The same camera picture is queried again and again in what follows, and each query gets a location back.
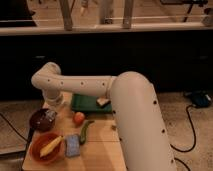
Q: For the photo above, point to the grey towel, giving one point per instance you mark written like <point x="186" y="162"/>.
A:
<point x="50" y="115"/>

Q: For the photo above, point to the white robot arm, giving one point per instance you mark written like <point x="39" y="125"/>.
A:
<point x="141" y="128"/>

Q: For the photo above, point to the dark purple bowl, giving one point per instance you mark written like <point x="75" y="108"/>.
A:
<point x="39" y="122"/>

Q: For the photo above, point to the orange bowl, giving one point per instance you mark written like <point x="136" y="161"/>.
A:
<point x="41" y="141"/>

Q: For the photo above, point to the brown and white block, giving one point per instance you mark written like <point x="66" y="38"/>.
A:
<point x="102" y="102"/>

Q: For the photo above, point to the green tray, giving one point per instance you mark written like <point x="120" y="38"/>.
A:
<point x="88" y="104"/>

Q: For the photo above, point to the orange tomato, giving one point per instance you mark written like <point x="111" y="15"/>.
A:
<point x="78" y="118"/>

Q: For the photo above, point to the green chili pepper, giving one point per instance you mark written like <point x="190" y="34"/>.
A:
<point x="83" y="134"/>

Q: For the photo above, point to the blue sponge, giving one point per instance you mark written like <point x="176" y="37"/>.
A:
<point x="72" y="146"/>

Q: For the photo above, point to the yellow corn cob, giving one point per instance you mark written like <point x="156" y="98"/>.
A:
<point x="51" y="146"/>

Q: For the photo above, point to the blue black device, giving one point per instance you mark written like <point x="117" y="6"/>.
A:
<point x="199" y="99"/>

